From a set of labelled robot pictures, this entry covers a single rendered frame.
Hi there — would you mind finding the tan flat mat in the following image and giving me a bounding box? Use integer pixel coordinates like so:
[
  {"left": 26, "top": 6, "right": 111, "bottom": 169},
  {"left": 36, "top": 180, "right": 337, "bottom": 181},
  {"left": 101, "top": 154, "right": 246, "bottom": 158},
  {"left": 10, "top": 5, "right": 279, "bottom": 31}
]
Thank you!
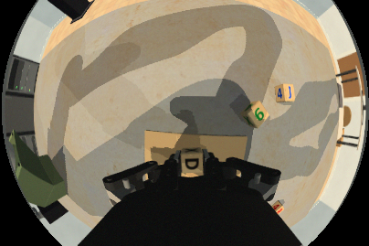
[{"left": 144, "top": 130, "right": 248, "bottom": 165}]

